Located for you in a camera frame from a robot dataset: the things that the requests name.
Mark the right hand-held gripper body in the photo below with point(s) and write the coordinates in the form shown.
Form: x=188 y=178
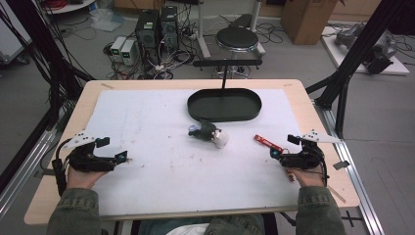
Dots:
x=305 y=156

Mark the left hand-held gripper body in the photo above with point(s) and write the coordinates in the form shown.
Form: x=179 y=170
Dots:
x=85 y=159

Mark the person's left hand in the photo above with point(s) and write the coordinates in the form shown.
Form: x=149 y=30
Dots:
x=83 y=178

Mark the person's right hand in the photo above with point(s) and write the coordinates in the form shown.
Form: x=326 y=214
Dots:
x=308 y=178

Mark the grey tape piece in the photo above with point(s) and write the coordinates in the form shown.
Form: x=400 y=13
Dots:
x=341 y=165

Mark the white table mat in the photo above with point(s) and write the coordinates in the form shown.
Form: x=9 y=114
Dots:
x=182 y=176

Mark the black oval tray hanger stand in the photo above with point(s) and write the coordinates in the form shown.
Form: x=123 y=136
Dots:
x=225 y=106

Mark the small grey white toy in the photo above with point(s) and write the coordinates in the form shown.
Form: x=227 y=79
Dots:
x=207 y=132

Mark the white power supply unit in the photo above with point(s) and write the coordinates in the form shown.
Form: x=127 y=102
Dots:
x=128 y=52
x=117 y=47

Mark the black round stool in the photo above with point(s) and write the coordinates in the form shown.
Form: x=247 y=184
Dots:
x=237 y=38

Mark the black computer tower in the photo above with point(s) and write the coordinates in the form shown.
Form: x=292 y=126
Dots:
x=147 y=34
x=169 y=26

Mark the brown cardboard box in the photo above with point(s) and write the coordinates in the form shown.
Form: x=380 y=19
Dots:
x=306 y=21

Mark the grey and black robot device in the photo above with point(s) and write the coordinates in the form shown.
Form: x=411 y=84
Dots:
x=380 y=54

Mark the clear plastic bag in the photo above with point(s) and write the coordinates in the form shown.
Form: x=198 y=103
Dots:
x=106 y=18

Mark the white floor board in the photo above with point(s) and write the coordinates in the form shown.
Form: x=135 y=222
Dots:
x=396 y=67

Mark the round white table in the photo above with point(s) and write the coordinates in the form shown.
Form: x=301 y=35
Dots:
x=70 y=6

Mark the white desk leg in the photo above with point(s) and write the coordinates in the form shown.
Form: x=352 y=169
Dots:
x=203 y=32

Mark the aluminium rail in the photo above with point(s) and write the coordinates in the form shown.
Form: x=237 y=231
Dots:
x=355 y=182
x=23 y=169

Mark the black metal frame stand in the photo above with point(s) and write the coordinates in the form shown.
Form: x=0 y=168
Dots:
x=45 y=62
x=352 y=62

